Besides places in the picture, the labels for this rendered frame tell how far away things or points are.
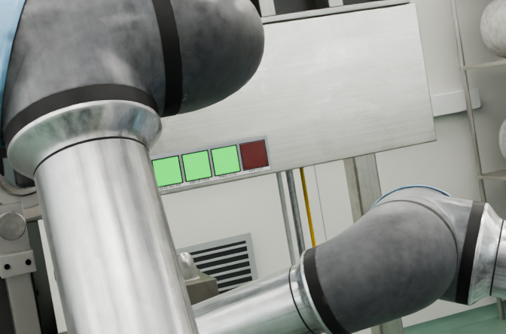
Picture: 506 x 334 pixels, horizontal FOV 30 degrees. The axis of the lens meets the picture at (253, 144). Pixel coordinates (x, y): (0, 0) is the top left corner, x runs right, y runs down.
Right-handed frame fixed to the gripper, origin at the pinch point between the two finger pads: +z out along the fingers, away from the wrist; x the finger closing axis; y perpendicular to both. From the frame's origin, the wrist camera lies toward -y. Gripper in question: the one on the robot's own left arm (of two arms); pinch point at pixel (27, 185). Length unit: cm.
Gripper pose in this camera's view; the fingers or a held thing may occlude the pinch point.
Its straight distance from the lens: 142.0
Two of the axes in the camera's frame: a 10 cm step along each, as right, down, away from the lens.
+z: -1.5, 6.3, 7.6
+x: -9.3, 1.7, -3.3
